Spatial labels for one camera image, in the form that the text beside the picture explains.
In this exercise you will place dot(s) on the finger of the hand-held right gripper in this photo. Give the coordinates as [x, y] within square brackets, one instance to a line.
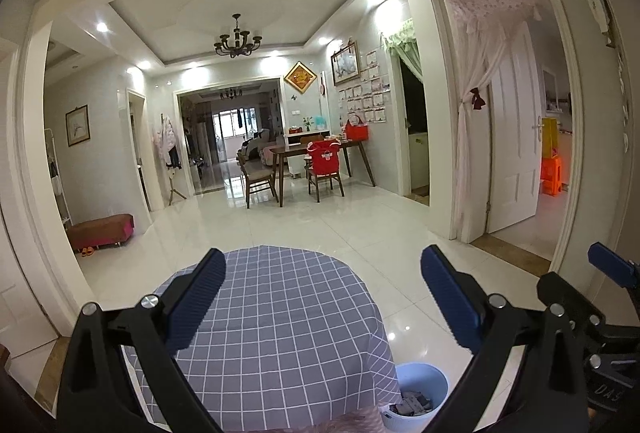
[570, 300]
[610, 263]

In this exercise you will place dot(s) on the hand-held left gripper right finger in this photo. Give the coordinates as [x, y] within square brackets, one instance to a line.
[447, 293]

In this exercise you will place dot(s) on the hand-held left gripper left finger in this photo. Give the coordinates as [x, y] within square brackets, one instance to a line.
[200, 298]

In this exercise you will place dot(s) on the light blue plastic bin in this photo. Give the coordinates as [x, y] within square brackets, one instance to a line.
[425, 378]

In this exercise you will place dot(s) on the grey paper scraps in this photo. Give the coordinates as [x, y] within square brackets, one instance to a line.
[411, 403]

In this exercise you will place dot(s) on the grey checked tablecloth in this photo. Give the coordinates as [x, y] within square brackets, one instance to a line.
[290, 338]

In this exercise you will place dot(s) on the door mat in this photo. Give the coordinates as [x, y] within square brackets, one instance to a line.
[420, 192]

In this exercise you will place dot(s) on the orange plastic stool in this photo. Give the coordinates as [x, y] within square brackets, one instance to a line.
[552, 175]

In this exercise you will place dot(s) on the brown and pink bench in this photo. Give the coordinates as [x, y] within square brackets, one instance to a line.
[100, 230]

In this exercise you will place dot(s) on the orange slippers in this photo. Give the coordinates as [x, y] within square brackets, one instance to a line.
[87, 251]

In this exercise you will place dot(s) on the wooden chair with cushion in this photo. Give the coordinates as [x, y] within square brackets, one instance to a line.
[257, 175]

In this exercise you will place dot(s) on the white appliance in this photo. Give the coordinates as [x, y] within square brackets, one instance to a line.
[419, 158]

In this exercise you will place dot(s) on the yellow box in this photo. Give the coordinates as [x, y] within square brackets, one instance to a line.
[550, 138]

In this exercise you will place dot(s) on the pink floral curtain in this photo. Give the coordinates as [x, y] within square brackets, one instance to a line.
[470, 138]

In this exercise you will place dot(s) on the white panel door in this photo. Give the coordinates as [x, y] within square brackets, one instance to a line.
[515, 138]

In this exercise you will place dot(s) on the coat rack with clothes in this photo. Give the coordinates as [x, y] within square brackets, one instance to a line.
[169, 143]

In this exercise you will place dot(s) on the pinkish cloth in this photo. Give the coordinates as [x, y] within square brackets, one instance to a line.
[350, 423]

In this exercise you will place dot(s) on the grey sofa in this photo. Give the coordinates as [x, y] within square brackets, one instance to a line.
[257, 143]

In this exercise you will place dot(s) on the wooden dining table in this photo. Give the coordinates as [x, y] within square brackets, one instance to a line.
[292, 150]

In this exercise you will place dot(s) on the red chair cover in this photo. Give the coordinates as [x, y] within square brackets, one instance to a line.
[323, 158]

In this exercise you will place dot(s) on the red bag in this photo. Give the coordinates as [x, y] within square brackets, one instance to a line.
[357, 130]

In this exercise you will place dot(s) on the white shelf rack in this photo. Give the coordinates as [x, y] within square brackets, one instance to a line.
[56, 178]

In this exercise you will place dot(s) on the dark red bow tieback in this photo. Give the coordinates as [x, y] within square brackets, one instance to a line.
[478, 99]

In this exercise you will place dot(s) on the small dark chandelier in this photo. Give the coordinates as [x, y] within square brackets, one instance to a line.
[231, 93]

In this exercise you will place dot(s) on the framed picture with light mat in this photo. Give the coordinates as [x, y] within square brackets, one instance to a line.
[77, 125]

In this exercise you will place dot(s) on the light blue container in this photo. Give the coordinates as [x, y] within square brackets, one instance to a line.
[320, 123]

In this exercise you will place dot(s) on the dark framed painting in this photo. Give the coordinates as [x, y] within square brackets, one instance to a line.
[345, 64]

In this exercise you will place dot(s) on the green curtain valance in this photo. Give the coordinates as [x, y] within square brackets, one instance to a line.
[405, 40]

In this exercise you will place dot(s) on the black chandelier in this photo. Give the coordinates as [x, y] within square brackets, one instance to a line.
[238, 40]

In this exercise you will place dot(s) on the wall of paper certificates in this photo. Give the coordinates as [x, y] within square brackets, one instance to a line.
[367, 88]

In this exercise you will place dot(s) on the red diamond wall decoration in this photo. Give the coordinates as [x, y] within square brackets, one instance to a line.
[300, 77]

